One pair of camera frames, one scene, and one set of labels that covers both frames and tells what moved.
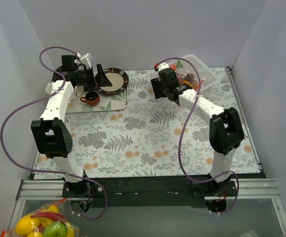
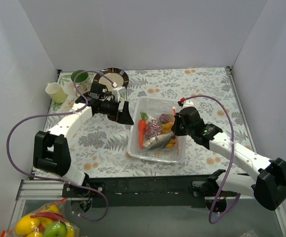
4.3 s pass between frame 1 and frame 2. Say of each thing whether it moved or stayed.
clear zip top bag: moved
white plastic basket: moved
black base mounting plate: stayed
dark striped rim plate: stayed
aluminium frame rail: stayed
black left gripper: moved
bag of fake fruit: stayed
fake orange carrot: moved
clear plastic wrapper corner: stayed
